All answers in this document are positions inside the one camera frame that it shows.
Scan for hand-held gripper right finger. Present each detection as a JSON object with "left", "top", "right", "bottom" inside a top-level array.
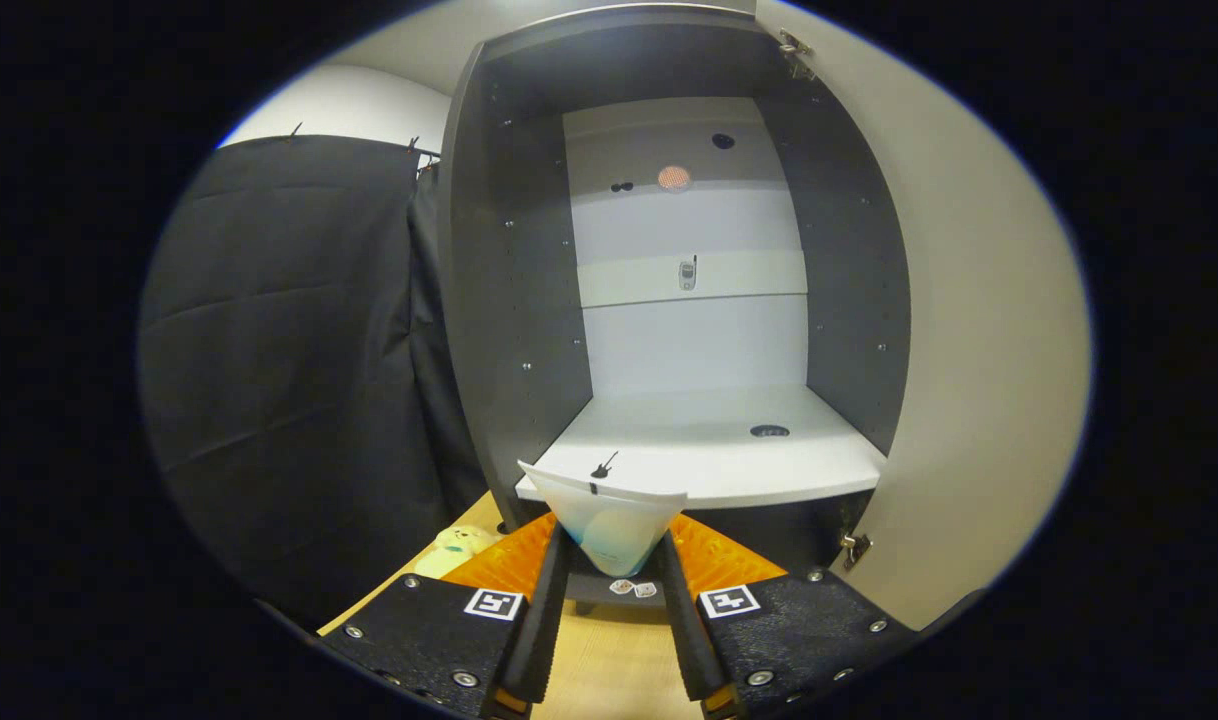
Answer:
[{"left": 661, "top": 512, "right": 920, "bottom": 720}]

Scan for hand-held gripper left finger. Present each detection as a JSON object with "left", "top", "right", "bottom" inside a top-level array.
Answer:
[{"left": 317, "top": 512, "right": 573, "bottom": 720}]

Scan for yellow plush toy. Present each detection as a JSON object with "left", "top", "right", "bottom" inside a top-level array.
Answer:
[{"left": 414, "top": 525, "right": 505, "bottom": 581}]

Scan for white cabinet shelf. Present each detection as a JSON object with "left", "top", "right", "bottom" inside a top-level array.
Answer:
[{"left": 514, "top": 385, "right": 888, "bottom": 511}]

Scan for dark grey cabinet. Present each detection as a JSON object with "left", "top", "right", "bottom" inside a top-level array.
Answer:
[{"left": 437, "top": 5, "right": 915, "bottom": 611}]

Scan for black backdrop cloth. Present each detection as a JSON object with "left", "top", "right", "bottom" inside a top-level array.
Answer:
[{"left": 137, "top": 135, "right": 490, "bottom": 631}]

